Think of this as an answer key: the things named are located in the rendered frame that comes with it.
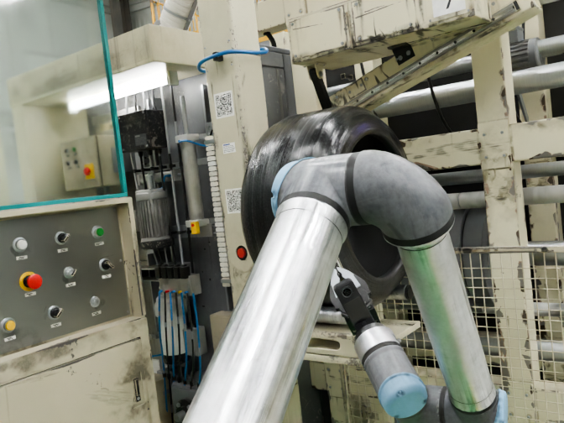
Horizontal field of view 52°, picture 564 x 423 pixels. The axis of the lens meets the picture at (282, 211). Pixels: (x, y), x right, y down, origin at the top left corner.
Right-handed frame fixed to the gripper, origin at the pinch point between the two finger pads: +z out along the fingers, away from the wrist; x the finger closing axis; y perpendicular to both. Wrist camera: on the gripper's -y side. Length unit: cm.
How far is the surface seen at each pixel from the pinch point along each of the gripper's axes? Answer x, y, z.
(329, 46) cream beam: 30, -16, 69
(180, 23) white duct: -9, -20, 132
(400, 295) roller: 14.2, 33.8, 10.2
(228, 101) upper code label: -6, -19, 62
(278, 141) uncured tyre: 1.4, -19.3, 31.1
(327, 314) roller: -6.8, 15.9, 1.9
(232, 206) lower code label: -19, 5, 46
